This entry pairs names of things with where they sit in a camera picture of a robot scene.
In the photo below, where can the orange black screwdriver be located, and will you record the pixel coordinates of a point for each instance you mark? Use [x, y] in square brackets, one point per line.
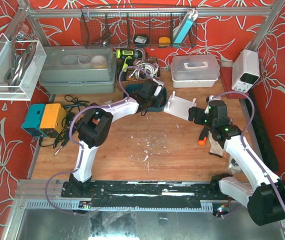
[203, 136]

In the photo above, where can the red book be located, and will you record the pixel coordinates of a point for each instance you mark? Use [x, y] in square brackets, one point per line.
[226, 78]

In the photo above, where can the yellow tape measure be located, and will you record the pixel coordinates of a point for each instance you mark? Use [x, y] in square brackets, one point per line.
[164, 42]

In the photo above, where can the teal plastic tray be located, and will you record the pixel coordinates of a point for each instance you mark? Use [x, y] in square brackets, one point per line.
[160, 101]

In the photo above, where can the teal box device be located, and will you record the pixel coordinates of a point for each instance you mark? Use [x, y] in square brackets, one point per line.
[33, 120]

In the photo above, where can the blue white flat box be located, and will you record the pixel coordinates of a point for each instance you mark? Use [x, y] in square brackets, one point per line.
[183, 28]

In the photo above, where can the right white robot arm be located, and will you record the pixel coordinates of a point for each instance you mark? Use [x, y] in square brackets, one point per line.
[264, 195]

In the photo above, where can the black cable duct strip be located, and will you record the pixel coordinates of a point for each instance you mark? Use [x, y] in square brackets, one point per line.
[264, 144]

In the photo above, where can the clear acrylic box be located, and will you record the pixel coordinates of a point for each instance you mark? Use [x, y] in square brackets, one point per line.
[21, 64]

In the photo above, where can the yellow green cordless drill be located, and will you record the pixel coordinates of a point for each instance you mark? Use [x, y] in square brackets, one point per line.
[128, 56]

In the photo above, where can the white power supply unit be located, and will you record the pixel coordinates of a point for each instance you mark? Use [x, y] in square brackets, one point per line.
[245, 71]

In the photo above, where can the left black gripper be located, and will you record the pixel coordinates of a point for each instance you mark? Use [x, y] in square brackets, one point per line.
[151, 100]

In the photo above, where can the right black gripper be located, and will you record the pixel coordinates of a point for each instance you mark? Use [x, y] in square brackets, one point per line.
[194, 114]

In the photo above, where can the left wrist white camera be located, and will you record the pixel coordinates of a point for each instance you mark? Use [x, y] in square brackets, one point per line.
[158, 90]

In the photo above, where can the grey plastic toolbox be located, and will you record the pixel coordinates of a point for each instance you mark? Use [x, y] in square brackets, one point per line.
[78, 70]

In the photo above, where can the white peg board fixture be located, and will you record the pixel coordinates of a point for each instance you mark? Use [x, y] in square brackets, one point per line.
[179, 107]

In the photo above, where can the black round tin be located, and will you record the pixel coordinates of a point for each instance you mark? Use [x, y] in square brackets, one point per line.
[141, 40]

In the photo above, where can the wicker basket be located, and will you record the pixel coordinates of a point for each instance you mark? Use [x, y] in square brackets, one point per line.
[135, 76]

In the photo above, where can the yellow soldering station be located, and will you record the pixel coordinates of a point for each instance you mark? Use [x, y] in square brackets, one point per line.
[52, 118]

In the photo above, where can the white plastic storage box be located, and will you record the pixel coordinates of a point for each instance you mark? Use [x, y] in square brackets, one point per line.
[194, 71]

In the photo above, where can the black wire basket shelf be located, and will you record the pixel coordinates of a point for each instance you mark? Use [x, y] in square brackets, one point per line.
[116, 25]

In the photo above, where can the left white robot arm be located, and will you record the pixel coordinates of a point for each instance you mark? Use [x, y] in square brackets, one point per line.
[94, 126]

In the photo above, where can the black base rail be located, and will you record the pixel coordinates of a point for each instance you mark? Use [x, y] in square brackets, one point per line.
[146, 194]

